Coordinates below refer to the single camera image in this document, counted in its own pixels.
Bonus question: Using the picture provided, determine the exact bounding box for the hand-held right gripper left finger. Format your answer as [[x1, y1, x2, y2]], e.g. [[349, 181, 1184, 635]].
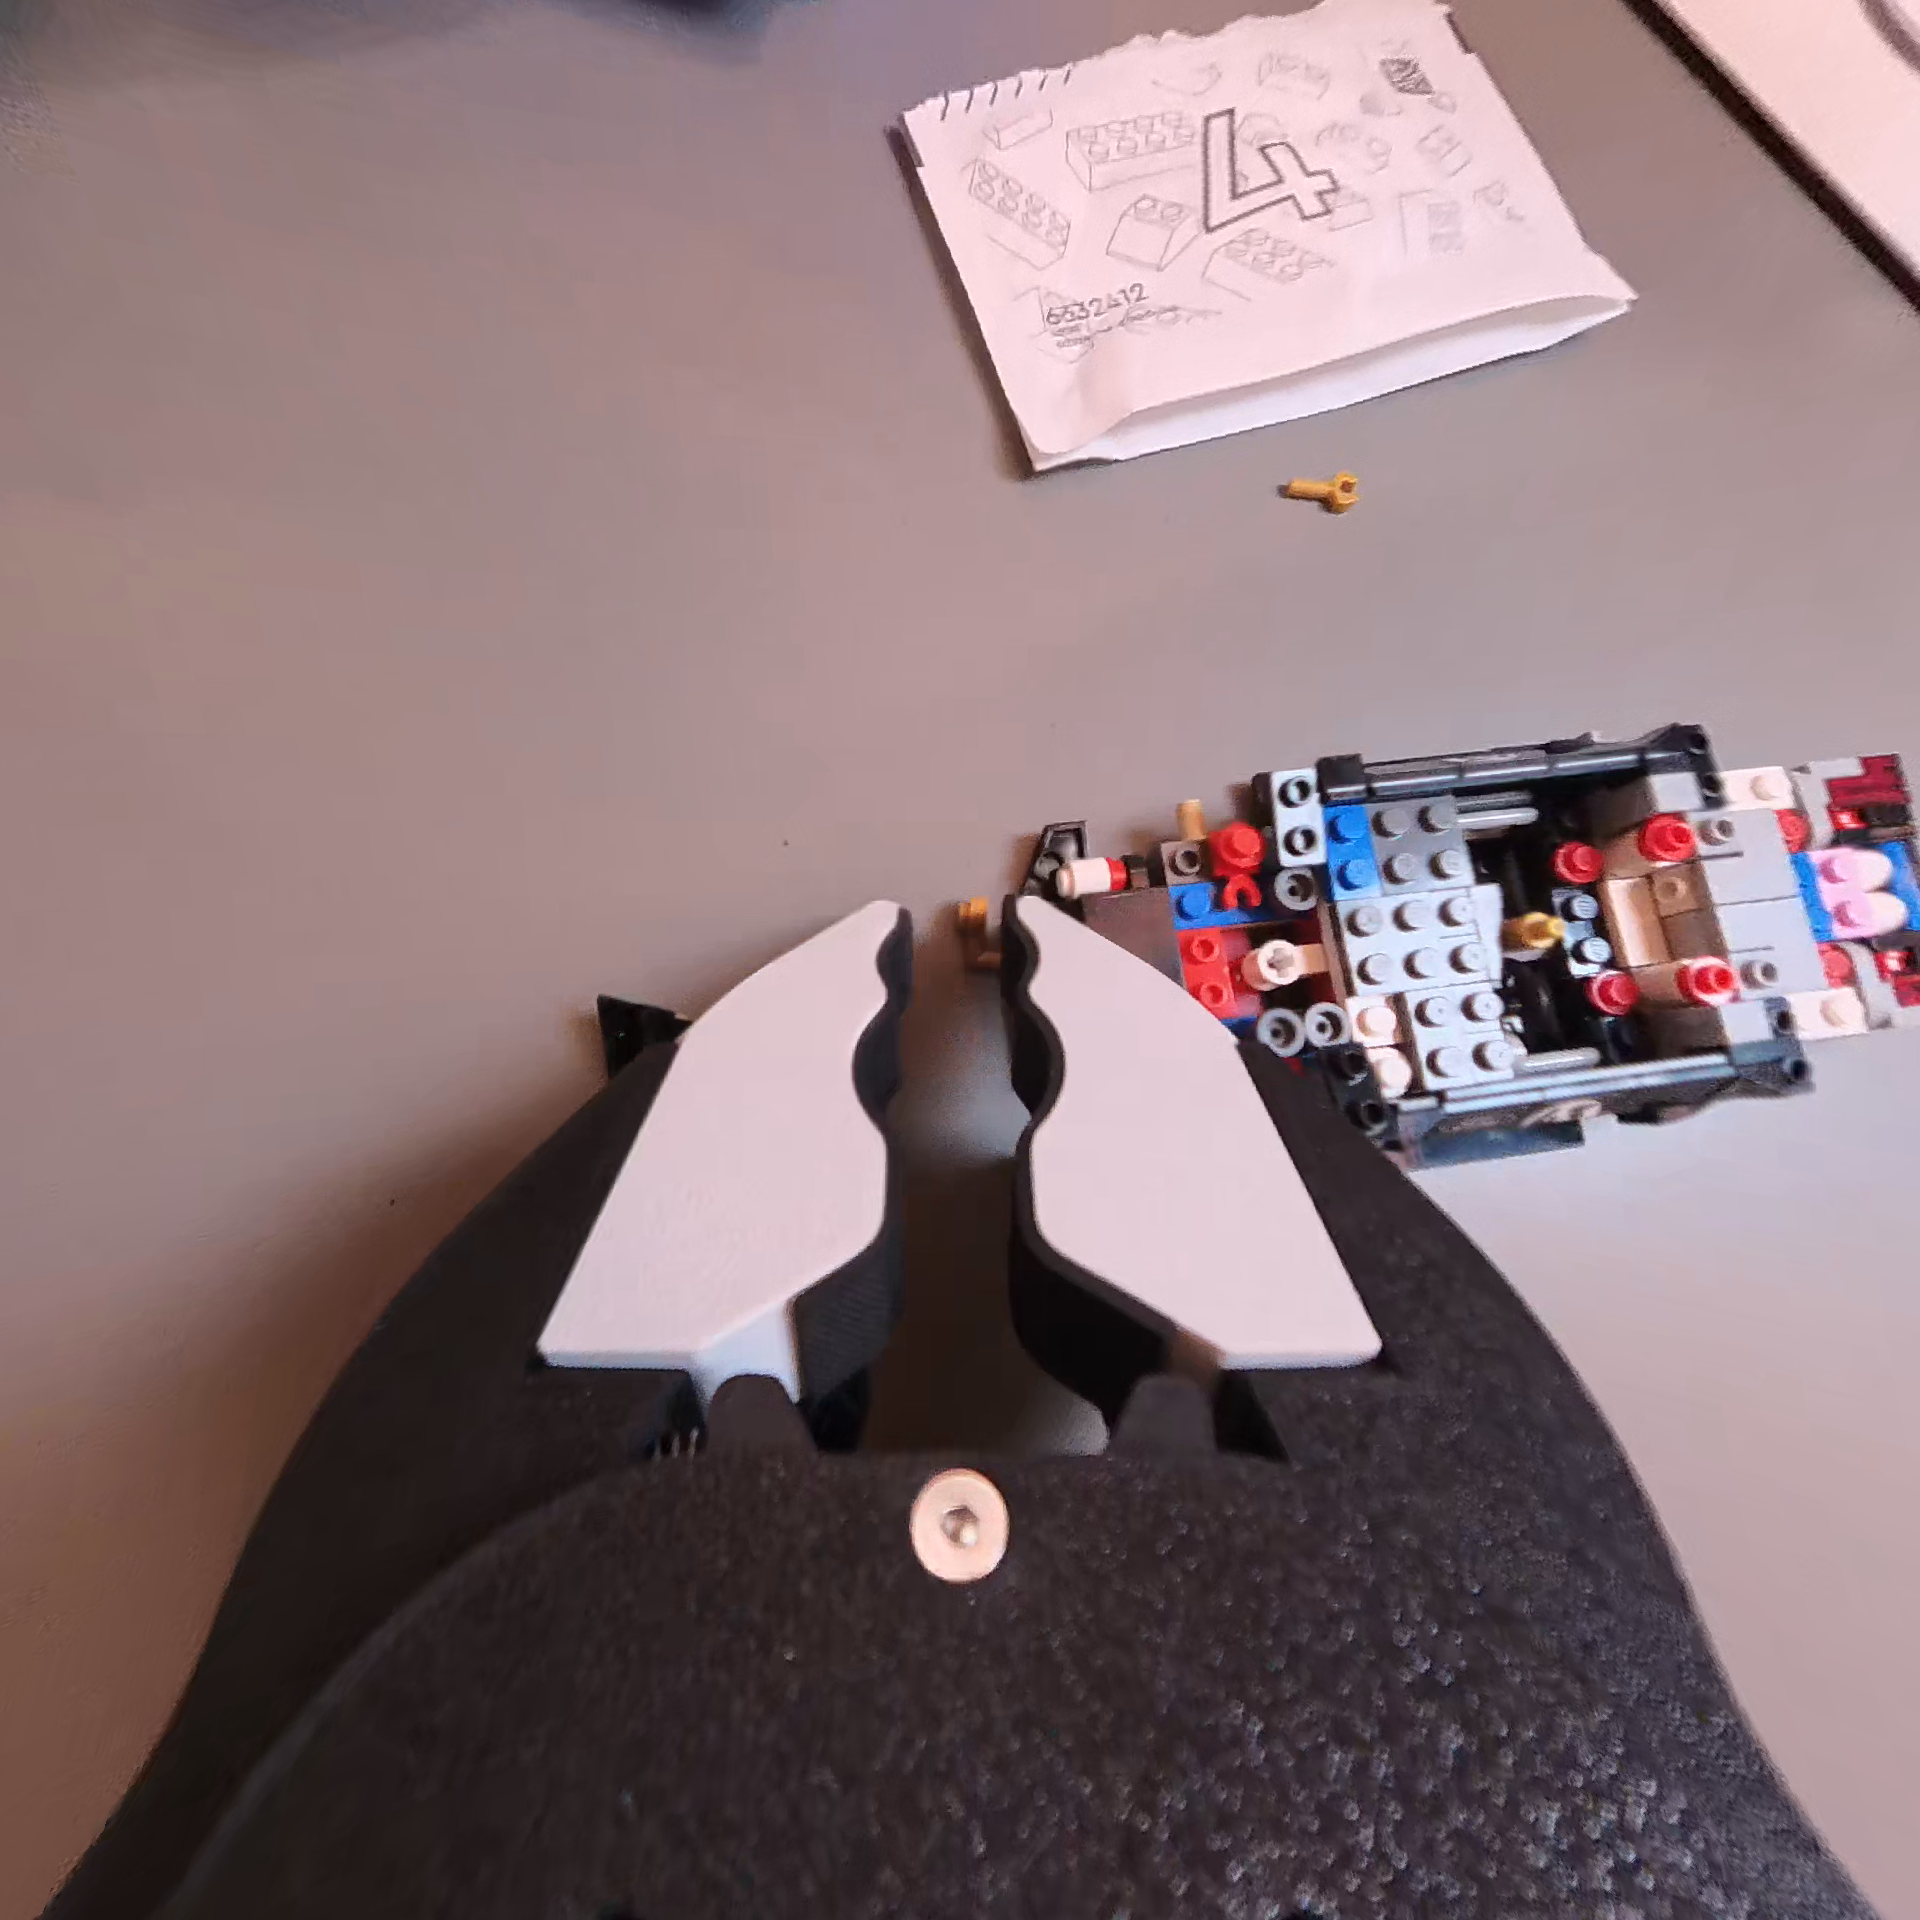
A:
[[538, 898, 914, 1405]]

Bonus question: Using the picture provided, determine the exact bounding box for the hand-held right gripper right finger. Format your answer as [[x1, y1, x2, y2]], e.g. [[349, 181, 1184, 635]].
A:
[[1000, 894, 1385, 1446]]

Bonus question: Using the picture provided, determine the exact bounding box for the black lego car model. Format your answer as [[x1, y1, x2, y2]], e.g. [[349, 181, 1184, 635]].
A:
[[1036, 724, 1920, 1172]]

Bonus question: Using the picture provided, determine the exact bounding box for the white book stand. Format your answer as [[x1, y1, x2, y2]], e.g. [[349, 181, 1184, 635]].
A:
[[1644, 0, 1920, 300]]

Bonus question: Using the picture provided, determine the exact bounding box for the white numbered paper bag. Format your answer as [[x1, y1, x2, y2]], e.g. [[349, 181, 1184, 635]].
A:
[[895, 0, 1638, 478]]

